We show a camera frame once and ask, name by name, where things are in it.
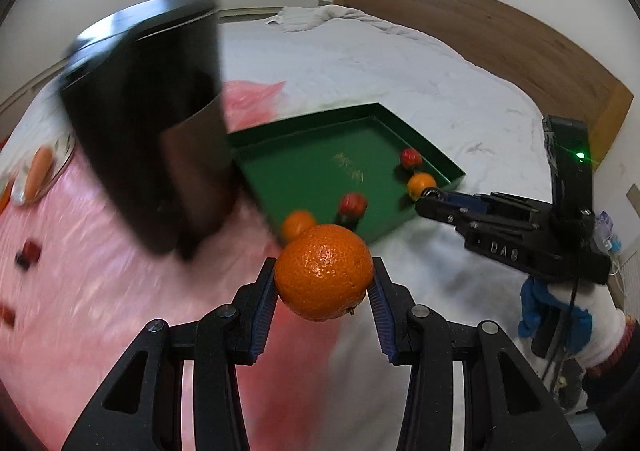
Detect person's right hand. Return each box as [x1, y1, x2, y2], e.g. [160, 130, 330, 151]
[517, 276, 593, 357]

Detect white patterned plate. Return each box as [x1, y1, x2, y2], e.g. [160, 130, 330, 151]
[12, 133, 76, 206]

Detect dark electric kettle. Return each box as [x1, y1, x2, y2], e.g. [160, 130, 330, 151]
[57, 0, 241, 262]

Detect pink plastic sheet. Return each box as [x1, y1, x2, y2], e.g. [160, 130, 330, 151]
[0, 80, 351, 451]

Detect wooden headboard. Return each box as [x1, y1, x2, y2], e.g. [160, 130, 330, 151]
[332, 0, 633, 166]

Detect black cable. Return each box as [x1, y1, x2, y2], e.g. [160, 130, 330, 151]
[542, 276, 581, 382]

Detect orange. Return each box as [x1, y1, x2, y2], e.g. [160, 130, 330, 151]
[273, 224, 374, 322]
[280, 211, 318, 244]
[406, 172, 437, 200]

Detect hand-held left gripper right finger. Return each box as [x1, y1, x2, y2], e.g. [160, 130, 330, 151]
[367, 256, 583, 451]

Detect carrot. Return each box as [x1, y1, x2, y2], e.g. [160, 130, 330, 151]
[25, 147, 53, 199]

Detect white bed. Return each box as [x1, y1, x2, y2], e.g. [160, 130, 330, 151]
[0, 6, 621, 451]

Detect green cardboard tray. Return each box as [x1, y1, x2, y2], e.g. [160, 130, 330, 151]
[227, 102, 467, 247]

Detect crumpled white blanket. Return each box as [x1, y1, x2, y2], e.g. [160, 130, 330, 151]
[263, 3, 401, 34]

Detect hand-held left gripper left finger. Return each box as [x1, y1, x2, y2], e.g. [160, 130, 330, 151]
[62, 256, 278, 451]

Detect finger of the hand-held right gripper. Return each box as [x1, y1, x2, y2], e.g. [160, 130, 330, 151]
[415, 187, 496, 228]

